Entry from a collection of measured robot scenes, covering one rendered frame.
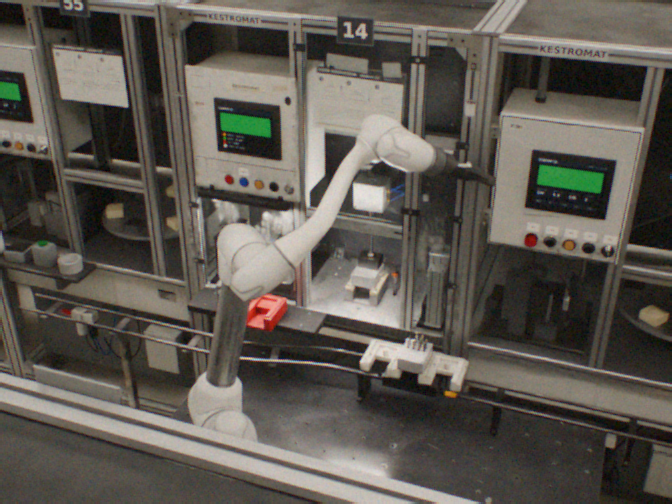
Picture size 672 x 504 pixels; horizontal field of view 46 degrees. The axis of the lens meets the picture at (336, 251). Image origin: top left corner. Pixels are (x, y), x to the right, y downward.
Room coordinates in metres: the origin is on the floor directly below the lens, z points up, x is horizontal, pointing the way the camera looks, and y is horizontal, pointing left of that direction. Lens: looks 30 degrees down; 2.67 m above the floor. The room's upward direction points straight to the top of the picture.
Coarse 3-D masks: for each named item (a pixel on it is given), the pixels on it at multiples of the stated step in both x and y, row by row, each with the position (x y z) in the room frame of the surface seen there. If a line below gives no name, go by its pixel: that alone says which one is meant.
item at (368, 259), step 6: (372, 234) 2.70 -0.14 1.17; (372, 240) 2.71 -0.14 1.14; (372, 246) 2.71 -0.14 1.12; (366, 252) 2.74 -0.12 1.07; (372, 252) 2.71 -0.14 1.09; (360, 258) 2.70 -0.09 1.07; (366, 258) 2.69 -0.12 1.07; (372, 258) 2.69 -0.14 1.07; (378, 258) 2.69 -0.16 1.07; (360, 264) 2.70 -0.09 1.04; (366, 264) 2.69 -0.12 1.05; (372, 264) 2.68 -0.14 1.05; (378, 264) 2.67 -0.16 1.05
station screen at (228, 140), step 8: (224, 112) 2.65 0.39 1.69; (232, 112) 2.64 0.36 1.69; (240, 112) 2.63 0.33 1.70; (248, 112) 2.62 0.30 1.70; (256, 112) 2.61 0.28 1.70; (264, 112) 2.60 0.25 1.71; (272, 120) 2.59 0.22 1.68; (272, 128) 2.59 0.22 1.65; (224, 136) 2.65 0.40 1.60; (232, 136) 2.64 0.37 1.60; (240, 136) 2.63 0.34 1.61; (248, 136) 2.62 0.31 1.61; (256, 136) 2.61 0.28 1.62; (264, 136) 2.60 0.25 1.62; (272, 136) 2.59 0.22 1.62; (224, 144) 2.65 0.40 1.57; (232, 144) 2.64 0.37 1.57; (240, 144) 2.63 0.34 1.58; (248, 144) 2.62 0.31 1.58; (256, 144) 2.61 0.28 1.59; (264, 144) 2.60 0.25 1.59; (272, 144) 2.59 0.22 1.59; (248, 152) 2.62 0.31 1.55; (256, 152) 2.61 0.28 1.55; (264, 152) 2.60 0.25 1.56; (272, 152) 2.59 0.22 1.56
